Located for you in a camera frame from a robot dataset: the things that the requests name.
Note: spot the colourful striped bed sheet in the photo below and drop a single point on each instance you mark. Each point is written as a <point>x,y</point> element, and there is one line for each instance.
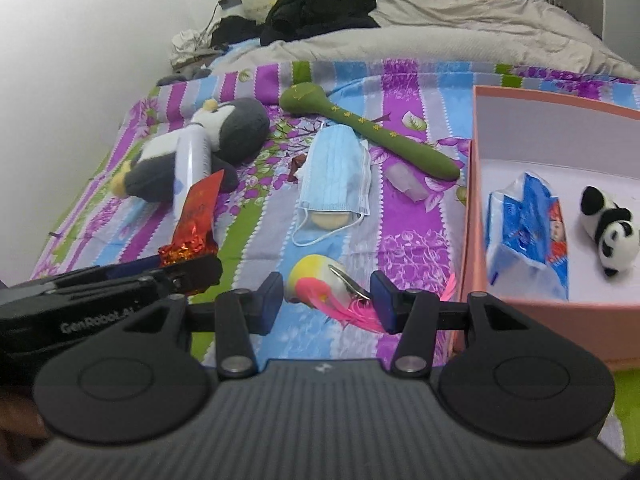
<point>416,244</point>

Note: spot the white crumpled cloth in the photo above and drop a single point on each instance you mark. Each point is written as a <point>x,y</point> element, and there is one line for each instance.
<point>189,46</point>

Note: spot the white tissue piece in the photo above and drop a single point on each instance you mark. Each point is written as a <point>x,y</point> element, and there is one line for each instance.
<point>402,179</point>

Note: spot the white spray can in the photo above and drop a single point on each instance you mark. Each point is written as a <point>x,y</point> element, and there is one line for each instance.
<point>192,164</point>

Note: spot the pink cardboard box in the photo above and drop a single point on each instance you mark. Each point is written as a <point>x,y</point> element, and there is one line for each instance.
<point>570,142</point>

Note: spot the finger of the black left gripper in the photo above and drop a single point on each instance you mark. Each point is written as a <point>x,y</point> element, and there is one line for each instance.
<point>187,277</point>

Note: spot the black clothes pile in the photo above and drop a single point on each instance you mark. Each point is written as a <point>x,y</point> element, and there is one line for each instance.
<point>291,20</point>

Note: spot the black clothes by wall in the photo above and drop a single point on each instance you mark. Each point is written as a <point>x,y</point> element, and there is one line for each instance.
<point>234,29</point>

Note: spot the green massage stick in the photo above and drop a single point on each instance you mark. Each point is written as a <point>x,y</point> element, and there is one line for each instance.
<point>309,98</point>

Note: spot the blue tissue pack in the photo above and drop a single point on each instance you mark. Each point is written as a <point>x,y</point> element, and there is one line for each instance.
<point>525,242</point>

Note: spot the red foil wrapper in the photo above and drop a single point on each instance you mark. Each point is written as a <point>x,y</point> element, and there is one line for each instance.
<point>194,233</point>

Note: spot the grey duvet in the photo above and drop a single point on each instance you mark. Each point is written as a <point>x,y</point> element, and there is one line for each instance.
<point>516,32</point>

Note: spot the blue face mask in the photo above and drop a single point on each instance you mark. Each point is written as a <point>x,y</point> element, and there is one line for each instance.
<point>334,186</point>

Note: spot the small panda plush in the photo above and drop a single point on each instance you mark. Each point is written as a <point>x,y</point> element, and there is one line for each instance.
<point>612,229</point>

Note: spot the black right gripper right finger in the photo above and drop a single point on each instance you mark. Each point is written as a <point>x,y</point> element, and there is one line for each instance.
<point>417,315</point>

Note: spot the grey white penguin plush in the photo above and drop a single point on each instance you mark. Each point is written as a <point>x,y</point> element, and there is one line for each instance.
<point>218,137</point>

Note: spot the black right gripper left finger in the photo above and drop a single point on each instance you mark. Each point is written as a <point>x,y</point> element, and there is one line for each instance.
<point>233,317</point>

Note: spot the dark red candy wrapper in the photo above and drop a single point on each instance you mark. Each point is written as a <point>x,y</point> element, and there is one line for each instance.
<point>297,162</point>

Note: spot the yellow pink fluffy toy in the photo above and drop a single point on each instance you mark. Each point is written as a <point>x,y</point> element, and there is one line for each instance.
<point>324,285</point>

